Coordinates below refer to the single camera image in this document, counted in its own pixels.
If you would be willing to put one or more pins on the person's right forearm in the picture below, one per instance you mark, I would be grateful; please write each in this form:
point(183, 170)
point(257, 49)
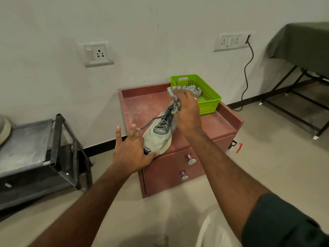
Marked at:
point(226, 177)

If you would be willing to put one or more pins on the beige hat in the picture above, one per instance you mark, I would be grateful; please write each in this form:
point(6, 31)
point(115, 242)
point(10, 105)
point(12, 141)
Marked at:
point(4, 131)

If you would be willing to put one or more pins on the person's right fingers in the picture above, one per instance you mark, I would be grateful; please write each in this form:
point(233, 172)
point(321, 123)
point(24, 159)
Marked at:
point(186, 94)

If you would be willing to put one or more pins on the green tablecloth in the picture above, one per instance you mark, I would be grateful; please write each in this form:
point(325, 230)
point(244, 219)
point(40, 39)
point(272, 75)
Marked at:
point(300, 41)

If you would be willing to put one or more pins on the person's left thumb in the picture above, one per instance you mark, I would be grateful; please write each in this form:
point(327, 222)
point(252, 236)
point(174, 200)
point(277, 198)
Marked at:
point(151, 156)

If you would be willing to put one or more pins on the green plastic basket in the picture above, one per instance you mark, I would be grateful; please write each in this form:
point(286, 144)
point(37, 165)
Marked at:
point(209, 99)

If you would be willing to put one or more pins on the silver drawer knob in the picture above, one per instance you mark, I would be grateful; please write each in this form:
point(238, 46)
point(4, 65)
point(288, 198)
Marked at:
point(190, 159)
point(184, 175)

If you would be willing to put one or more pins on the dark green sleeve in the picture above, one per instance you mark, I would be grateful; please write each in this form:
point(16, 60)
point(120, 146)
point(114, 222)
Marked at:
point(282, 223)

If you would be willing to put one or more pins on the black metal table frame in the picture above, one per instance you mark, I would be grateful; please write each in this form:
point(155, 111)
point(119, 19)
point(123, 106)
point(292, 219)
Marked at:
point(295, 115)

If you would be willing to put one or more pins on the person's left hand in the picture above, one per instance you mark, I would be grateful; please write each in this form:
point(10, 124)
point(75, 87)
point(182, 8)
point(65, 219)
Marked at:
point(128, 155)

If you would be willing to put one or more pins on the white trousers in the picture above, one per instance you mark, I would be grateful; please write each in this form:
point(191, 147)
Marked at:
point(218, 228)

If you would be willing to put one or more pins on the black rack with grey fabric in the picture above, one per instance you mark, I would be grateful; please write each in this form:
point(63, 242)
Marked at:
point(30, 156)

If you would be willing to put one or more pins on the person's right hand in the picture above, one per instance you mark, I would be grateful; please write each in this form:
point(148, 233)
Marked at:
point(189, 115)

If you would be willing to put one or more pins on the grey sneaker shoe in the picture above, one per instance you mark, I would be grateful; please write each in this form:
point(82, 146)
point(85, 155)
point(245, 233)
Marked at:
point(156, 138)

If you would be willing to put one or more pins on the grey striped cloth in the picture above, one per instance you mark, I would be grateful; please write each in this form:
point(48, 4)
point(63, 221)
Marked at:
point(174, 102)

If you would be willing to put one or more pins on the white wide wall socket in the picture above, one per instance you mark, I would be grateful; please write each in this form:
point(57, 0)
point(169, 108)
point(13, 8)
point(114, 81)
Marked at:
point(231, 41)

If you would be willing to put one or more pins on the person's left forearm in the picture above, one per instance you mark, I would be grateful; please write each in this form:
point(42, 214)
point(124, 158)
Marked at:
point(84, 213)

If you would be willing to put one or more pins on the white single wall socket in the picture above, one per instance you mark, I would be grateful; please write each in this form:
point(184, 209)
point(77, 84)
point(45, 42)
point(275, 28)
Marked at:
point(97, 53)

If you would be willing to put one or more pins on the reddish-brown drawer cabinet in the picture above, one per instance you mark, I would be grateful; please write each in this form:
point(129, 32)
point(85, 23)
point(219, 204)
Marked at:
point(164, 174)

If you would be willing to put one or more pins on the person's left little finger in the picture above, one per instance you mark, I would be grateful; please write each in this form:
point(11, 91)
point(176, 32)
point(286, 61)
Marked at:
point(118, 136)

